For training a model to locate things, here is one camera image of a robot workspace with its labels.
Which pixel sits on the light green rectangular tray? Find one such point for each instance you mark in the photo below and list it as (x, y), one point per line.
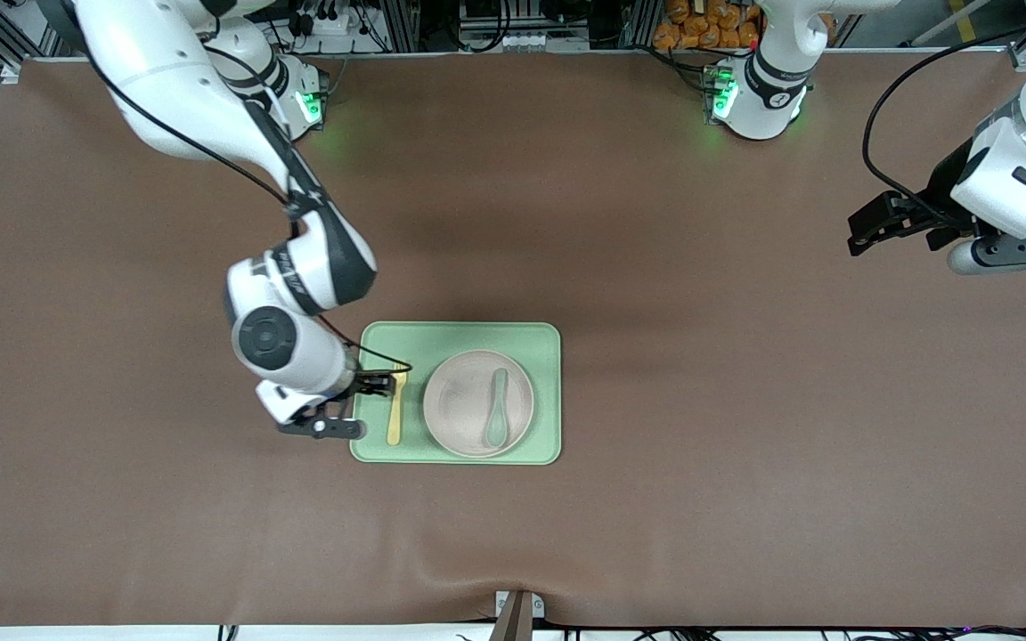
(455, 343)

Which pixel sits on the yellow plastic fork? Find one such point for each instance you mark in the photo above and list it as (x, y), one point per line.
(395, 418)

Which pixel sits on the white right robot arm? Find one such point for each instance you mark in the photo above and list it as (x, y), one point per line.
(157, 80)

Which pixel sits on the metal table edge bracket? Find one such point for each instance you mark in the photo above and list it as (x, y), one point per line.
(517, 614)

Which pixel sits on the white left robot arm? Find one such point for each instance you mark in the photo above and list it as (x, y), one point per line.
(776, 89)

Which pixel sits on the green plastic spoon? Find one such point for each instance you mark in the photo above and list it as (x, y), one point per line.
(497, 427)

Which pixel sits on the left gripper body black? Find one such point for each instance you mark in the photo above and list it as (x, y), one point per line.
(942, 195)

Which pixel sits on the orange snack pile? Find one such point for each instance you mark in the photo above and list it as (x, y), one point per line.
(709, 22)

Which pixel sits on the brown table cover mat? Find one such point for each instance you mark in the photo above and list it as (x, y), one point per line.
(121, 499)

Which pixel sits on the white connector row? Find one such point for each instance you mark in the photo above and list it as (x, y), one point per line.
(526, 42)

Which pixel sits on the white power strip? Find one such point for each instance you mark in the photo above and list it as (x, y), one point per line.
(326, 22)

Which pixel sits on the round beige plate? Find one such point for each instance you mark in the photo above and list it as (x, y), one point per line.
(455, 401)

